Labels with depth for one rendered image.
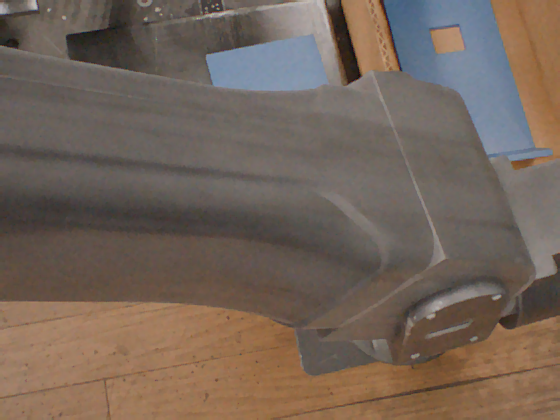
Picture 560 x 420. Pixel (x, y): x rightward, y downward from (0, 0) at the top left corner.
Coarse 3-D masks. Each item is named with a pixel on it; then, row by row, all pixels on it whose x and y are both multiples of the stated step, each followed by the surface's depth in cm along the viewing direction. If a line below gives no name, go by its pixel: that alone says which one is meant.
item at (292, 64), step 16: (240, 48) 67; (256, 48) 67; (272, 48) 67; (288, 48) 67; (304, 48) 67; (208, 64) 66; (224, 64) 66; (240, 64) 66; (256, 64) 66; (272, 64) 66; (288, 64) 66; (304, 64) 66; (320, 64) 66; (224, 80) 66; (240, 80) 66; (256, 80) 66; (272, 80) 66; (288, 80) 66; (304, 80) 66; (320, 80) 66
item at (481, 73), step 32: (384, 0) 70; (416, 0) 70; (448, 0) 70; (480, 0) 70; (416, 32) 69; (480, 32) 69; (416, 64) 68; (448, 64) 68; (480, 64) 68; (480, 96) 67; (512, 96) 67; (480, 128) 66; (512, 128) 66; (512, 160) 63
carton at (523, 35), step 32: (352, 0) 67; (512, 0) 71; (544, 0) 66; (352, 32) 69; (384, 32) 70; (448, 32) 70; (512, 32) 70; (544, 32) 67; (384, 64) 61; (512, 64) 69; (544, 64) 68; (544, 96) 68; (544, 128) 67; (544, 160) 66
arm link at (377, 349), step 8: (512, 304) 41; (504, 312) 40; (512, 312) 41; (360, 344) 40; (368, 344) 40; (376, 344) 40; (384, 344) 40; (368, 352) 40; (376, 352) 40; (384, 352) 40; (384, 360) 40; (392, 360) 40; (416, 360) 40; (424, 360) 41
